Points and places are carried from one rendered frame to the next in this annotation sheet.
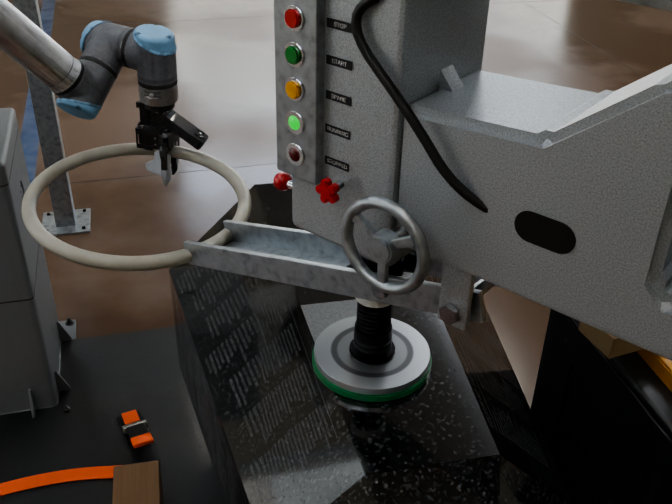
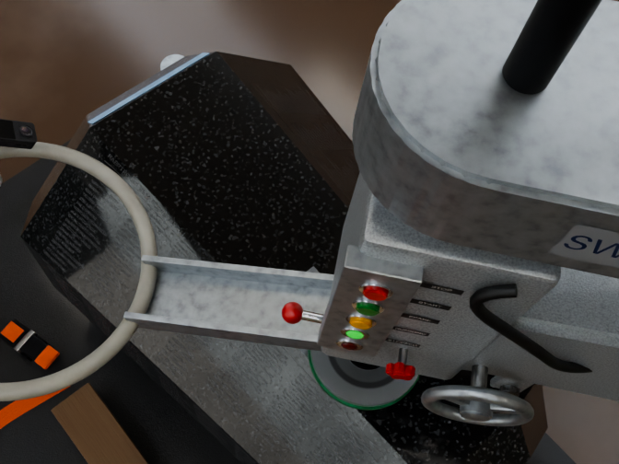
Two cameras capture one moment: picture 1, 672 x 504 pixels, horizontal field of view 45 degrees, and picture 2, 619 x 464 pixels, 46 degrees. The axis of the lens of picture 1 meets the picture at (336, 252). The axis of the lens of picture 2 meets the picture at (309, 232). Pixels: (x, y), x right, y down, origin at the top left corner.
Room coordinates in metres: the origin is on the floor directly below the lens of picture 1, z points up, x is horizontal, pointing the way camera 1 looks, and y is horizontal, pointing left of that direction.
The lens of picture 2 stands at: (0.93, 0.30, 2.18)
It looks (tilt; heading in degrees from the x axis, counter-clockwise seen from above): 65 degrees down; 321
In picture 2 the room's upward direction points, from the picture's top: 12 degrees clockwise
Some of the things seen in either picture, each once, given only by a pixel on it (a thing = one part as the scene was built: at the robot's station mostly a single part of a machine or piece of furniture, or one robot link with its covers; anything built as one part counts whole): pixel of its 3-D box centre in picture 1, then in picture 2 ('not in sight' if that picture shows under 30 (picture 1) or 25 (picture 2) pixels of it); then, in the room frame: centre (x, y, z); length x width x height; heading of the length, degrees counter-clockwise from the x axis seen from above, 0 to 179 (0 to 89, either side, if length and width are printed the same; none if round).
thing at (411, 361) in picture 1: (372, 352); (367, 349); (1.15, -0.07, 0.84); 0.21 x 0.21 x 0.01
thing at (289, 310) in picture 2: (292, 185); (307, 316); (1.18, 0.07, 1.17); 0.08 x 0.03 x 0.03; 51
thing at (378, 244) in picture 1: (398, 236); (478, 381); (0.99, -0.09, 1.20); 0.15 x 0.10 x 0.15; 51
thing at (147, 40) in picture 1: (155, 56); not in sight; (1.78, 0.42, 1.18); 0.10 x 0.09 x 0.12; 68
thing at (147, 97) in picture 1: (158, 92); not in sight; (1.78, 0.42, 1.09); 0.10 x 0.09 x 0.05; 171
